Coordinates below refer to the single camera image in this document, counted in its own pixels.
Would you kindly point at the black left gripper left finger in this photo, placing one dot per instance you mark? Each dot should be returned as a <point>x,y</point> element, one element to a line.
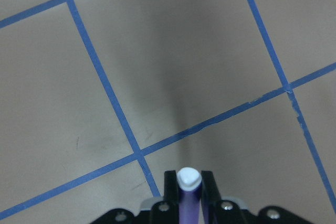
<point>166,210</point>

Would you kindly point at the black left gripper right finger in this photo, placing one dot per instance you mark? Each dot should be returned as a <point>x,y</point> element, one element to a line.
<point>218,209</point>

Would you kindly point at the purple marker pen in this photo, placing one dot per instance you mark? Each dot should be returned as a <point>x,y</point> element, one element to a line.
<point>189,181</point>

